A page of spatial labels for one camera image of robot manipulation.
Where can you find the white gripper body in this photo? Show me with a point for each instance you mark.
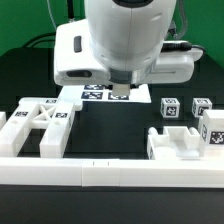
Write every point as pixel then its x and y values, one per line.
pixel 76 64

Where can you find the white chair seat part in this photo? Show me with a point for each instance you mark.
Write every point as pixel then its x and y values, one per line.
pixel 174 143

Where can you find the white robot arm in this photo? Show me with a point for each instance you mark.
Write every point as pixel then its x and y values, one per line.
pixel 120 42

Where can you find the black vertical pole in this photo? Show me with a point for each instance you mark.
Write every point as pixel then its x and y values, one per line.
pixel 70 10

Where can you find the white left fence bar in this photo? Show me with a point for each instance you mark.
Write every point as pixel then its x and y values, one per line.
pixel 2 119

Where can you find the white fence bar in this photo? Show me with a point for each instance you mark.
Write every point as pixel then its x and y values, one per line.
pixel 115 172
pixel 2 119

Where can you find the white tagged cube left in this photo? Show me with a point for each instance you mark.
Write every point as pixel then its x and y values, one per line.
pixel 170 107

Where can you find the white tagged cube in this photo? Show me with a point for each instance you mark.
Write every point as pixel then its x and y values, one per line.
pixel 199 105
pixel 170 107

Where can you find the white front fence bar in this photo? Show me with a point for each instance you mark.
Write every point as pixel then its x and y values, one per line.
pixel 115 172

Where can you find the white tagged cube right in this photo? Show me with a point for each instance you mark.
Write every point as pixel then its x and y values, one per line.
pixel 199 105

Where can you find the white chair back frame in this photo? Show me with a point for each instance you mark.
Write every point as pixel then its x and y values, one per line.
pixel 52 115

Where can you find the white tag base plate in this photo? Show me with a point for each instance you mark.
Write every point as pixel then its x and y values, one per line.
pixel 100 93

